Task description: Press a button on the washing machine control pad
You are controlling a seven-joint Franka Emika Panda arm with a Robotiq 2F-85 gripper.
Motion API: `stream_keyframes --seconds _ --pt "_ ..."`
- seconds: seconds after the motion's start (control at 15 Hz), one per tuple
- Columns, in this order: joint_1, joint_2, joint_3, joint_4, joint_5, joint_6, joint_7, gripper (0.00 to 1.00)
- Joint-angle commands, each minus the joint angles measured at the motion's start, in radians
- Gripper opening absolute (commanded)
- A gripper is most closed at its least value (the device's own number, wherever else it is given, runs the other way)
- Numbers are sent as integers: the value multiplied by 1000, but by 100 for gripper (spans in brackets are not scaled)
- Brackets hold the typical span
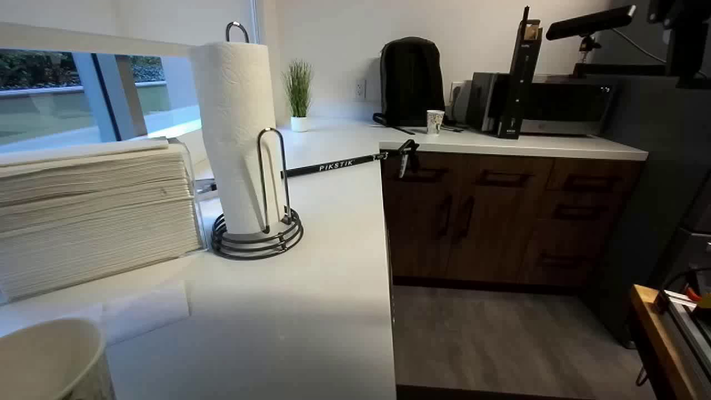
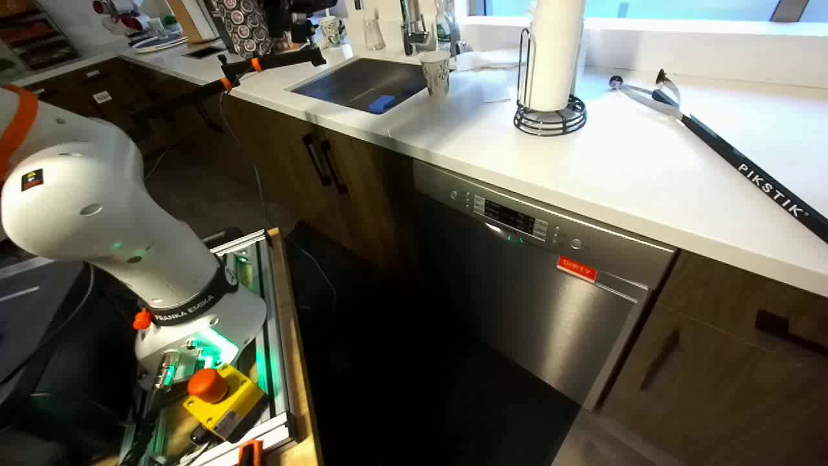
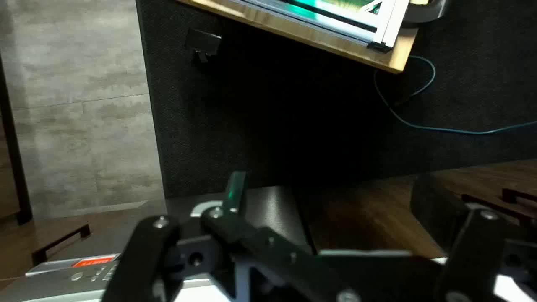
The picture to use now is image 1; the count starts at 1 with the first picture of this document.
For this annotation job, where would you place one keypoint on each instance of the black backpack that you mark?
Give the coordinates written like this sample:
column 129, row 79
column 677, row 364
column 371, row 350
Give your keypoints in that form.
column 411, row 81

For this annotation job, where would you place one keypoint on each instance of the white paper towel roll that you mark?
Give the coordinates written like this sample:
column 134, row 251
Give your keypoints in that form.
column 233, row 111

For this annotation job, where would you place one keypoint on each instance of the large white paper cup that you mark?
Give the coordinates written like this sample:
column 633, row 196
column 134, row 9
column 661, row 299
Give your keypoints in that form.
column 44, row 363

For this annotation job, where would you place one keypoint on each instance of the black Pikstik reacher grabber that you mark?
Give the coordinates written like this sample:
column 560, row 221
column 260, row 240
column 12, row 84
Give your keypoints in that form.
column 334, row 166

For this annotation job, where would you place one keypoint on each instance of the grey small counter appliance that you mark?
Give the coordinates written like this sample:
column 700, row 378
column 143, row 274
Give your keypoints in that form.
column 463, row 102

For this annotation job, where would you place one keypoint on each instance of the window with grey frame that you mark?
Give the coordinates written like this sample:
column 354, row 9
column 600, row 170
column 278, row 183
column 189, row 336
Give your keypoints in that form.
column 44, row 102

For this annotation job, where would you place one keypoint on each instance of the small green potted plant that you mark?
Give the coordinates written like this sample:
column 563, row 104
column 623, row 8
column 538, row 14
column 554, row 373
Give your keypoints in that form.
column 299, row 89

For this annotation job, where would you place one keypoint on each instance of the stack of paper napkins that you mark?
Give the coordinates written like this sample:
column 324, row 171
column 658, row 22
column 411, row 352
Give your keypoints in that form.
column 89, row 214

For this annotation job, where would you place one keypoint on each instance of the black stand bar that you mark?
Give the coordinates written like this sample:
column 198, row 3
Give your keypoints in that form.
column 623, row 70

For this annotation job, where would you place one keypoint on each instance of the dark grey tall panel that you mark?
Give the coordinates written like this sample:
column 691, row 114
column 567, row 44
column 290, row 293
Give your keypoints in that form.
column 652, row 186

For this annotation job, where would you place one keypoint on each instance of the dark wood kitchen cabinet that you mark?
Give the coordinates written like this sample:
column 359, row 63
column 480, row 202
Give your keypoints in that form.
column 503, row 236

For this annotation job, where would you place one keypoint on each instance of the white wall outlet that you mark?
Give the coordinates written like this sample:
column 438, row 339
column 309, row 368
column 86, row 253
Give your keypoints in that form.
column 361, row 89

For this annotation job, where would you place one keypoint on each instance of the small white paper cup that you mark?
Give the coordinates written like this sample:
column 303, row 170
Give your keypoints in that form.
column 435, row 120

